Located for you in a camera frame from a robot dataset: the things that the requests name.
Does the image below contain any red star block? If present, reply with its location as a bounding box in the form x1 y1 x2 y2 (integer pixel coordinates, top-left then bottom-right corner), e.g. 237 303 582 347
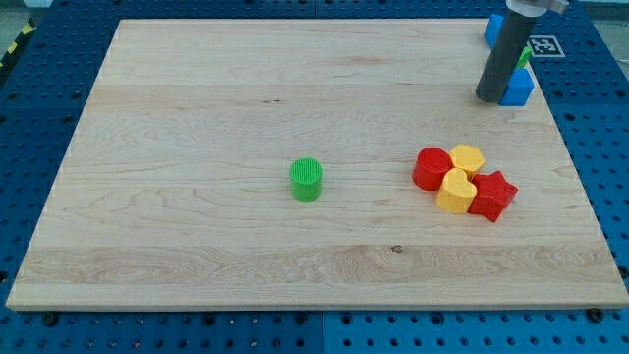
468 171 518 222

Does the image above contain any blue cube block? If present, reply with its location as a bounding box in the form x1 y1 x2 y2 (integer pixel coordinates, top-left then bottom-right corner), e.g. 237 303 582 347
499 68 535 106

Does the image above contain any green cylinder block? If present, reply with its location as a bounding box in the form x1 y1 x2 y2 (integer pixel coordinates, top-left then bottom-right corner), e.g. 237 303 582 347
289 157 323 202

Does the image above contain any black white fiducial tag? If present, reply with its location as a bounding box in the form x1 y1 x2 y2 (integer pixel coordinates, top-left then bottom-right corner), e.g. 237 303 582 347
527 34 565 58

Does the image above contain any yellow hexagon block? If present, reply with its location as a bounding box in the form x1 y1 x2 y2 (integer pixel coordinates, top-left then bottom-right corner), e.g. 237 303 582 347
448 144 486 180

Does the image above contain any red cylinder block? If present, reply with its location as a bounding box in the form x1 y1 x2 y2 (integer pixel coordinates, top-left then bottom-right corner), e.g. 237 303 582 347
412 147 452 191

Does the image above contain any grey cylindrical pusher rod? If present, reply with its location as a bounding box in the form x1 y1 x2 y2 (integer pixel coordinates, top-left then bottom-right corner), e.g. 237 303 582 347
476 10 538 103

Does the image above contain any wooden board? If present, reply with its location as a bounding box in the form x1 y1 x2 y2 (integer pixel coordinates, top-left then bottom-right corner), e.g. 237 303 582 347
7 19 628 311

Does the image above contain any blue block at top edge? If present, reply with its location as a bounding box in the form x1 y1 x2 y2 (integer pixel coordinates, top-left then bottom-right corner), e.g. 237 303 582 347
484 14 504 49

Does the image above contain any yellow heart block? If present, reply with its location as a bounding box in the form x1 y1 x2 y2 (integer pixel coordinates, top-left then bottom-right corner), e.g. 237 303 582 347
436 168 478 214

